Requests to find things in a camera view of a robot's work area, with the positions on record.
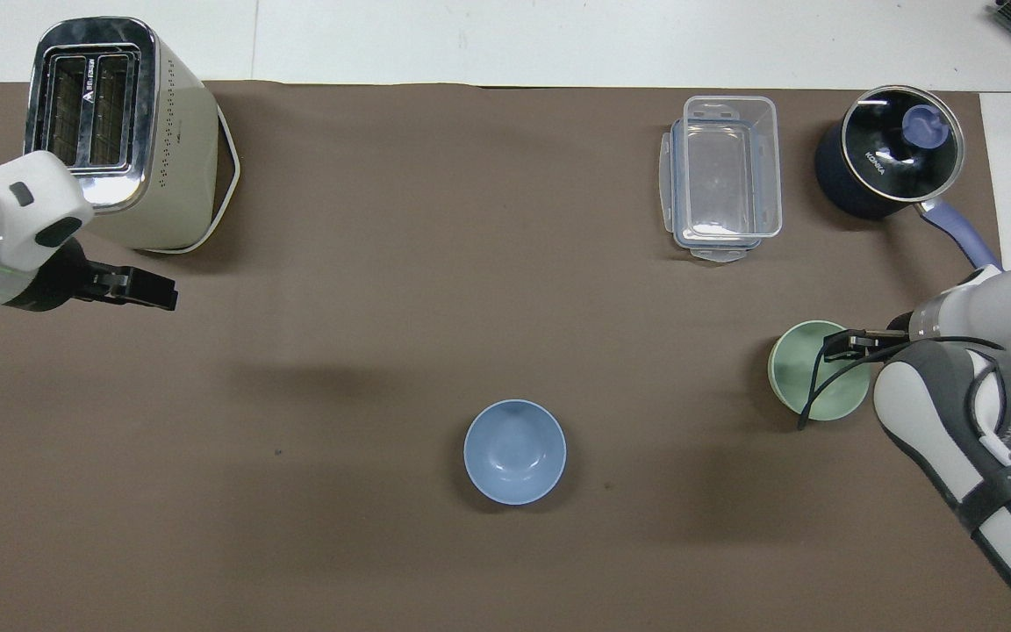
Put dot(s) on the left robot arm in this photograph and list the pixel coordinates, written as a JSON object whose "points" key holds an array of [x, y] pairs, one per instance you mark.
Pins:
{"points": [[5, 206]]}

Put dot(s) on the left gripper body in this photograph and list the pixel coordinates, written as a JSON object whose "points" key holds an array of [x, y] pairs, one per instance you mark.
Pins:
{"points": [[62, 281]]}

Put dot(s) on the clear plastic container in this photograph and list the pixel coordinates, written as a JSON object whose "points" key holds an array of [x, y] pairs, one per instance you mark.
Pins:
{"points": [[729, 175]]}

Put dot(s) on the glass lid with purple knob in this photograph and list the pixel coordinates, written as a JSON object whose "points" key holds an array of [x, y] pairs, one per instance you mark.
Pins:
{"points": [[887, 149]]}

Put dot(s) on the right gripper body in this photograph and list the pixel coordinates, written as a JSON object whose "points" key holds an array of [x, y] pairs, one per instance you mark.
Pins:
{"points": [[897, 336]]}

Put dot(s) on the green bowl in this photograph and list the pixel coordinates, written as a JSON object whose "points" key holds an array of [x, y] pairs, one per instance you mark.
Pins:
{"points": [[791, 373]]}

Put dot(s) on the dark blue saucepan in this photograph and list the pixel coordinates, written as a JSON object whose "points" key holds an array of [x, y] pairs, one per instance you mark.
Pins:
{"points": [[839, 180]]}

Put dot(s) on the clear lid with blue seal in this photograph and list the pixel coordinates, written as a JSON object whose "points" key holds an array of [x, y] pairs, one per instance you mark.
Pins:
{"points": [[667, 175]]}

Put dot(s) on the cream toaster with chrome top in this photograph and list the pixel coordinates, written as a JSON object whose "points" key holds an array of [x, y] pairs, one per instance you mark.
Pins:
{"points": [[176, 149]]}

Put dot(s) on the blue bowl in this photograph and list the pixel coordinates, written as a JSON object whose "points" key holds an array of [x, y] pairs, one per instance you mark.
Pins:
{"points": [[514, 452]]}

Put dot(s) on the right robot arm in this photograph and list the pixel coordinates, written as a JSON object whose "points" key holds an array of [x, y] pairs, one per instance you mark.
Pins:
{"points": [[953, 412]]}

